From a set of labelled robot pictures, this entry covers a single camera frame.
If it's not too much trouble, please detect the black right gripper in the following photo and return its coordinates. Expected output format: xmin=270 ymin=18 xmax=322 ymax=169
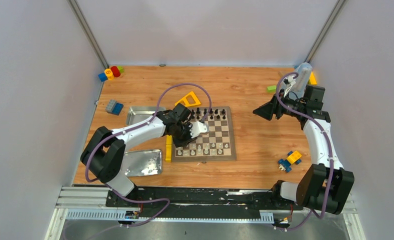
xmin=252 ymin=88 xmax=305 ymax=121

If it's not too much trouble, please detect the small yellow rectangular block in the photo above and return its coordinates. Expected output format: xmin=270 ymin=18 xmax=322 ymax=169
xmin=166 ymin=135 xmax=173 ymax=146

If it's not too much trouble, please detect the yellow arch block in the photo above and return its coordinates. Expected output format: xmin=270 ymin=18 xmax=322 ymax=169
xmin=165 ymin=145 xmax=172 ymax=163

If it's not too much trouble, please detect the yellow triangle frame block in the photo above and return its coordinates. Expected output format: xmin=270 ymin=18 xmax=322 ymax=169
xmin=174 ymin=91 xmax=201 ymax=108

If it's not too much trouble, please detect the wooden chess board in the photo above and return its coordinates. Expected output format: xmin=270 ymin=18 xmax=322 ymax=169
xmin=171 ymin=106 xmax=237 ymax=163

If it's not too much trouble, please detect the gold tin with white pieces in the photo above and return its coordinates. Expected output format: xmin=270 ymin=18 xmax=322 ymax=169
xmin=125 ymin=106 xmax=166 ymax=126

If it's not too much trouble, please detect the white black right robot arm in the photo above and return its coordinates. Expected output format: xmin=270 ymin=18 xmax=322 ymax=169
xmin=253 ymin=85 xmax=355 ymax=215

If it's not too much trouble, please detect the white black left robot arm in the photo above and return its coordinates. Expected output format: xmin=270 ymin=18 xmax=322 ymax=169
xmin=80 ymin=104 xmax=194 ymax=207

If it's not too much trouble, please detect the black chess pieces row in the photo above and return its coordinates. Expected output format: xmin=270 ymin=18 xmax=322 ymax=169
xmin=190 ymin=107 xmax=228 ymax=121

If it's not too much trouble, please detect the green rectangular block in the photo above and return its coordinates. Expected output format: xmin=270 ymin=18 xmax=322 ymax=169
xmin=266 ymin=85 xmax=277 ymax=94

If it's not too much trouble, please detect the silver tin lid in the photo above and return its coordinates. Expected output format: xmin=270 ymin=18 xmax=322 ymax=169
xmin=120 ymin=149 xmax=162 ymax=177

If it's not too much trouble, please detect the yellow blue toy car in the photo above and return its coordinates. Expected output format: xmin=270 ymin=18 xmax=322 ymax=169
xmin=278 ymin=150 xmax=302 ymax=173

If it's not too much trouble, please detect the clear blue plastic container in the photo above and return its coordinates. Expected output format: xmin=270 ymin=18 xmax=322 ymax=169
xmin=290 ymin=62 xmax=313 ymax=98

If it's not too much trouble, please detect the blue lego brick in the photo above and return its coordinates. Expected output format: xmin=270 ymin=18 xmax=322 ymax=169
xmin=111 ymin=102 xmax=124 ymax=116

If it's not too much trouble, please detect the gray lego brick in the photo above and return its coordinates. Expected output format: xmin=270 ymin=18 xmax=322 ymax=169
xmin=105 ymin=99 xmax=117 ymax=113

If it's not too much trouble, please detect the green block at corner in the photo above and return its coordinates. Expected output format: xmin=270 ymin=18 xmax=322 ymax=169
xmin=117 ymin=65 xmax=125 ymax=74

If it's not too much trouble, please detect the red cylinder block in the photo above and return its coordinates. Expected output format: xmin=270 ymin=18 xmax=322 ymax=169
xmin=110 ymin=66 xmax=121 ymax=78

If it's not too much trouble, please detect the yellow cylinder block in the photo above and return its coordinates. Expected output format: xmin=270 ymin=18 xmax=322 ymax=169
xmin=104 ymin=68 xmax=115 ymax=80

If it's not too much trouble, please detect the blue cube block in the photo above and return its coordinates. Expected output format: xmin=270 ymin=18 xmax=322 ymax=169
xmin=98 ymin=72 xmax=108 ymax=82

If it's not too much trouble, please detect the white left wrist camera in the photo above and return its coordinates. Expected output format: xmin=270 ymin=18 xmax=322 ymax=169
xmin=189 ymin=121 xmax=209 ymax=139

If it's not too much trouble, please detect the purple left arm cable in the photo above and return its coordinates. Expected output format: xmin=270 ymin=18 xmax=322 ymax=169
xmin=84 ymin=82 xmax=213 ymax=229

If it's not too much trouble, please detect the yellow block at right wall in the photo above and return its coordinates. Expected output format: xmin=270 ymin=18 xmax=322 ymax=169
xmin=308 ymin=71 xmax=318 ymax=85

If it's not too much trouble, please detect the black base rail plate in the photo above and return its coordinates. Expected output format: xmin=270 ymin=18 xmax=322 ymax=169
xmin=105 ymin=186 xmax=303 ymax=220

